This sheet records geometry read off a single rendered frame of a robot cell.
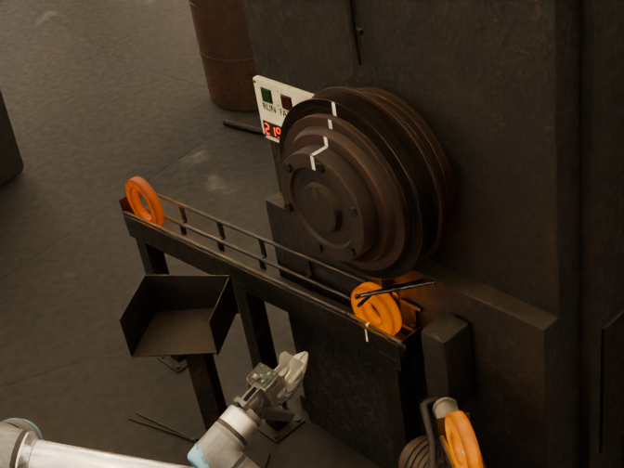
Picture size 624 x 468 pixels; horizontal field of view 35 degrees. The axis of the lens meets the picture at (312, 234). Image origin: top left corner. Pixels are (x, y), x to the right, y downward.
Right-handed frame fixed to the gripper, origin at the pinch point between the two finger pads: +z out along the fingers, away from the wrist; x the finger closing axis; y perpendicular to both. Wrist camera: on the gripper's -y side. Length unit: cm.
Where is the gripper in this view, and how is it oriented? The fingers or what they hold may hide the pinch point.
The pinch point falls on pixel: (305, 357)
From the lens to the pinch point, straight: 243.8
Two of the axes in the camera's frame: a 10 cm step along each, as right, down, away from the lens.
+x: -6.7, -3.2, 6.7
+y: -3.6, -6.4, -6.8
